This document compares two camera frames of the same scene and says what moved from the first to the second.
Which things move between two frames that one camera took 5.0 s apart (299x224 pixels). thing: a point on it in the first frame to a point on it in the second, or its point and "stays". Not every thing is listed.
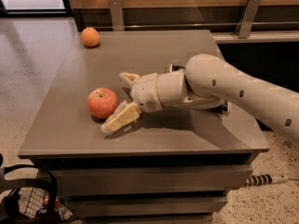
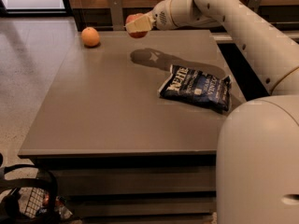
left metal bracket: x=117 y=15 stays
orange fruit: x=90 y=36 stays
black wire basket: x=30 y=200 stays
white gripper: x=144 y=92 to x=161 y=16
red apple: x=102 y=103 to x=133 y=18
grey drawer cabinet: x=173 y=165 stays
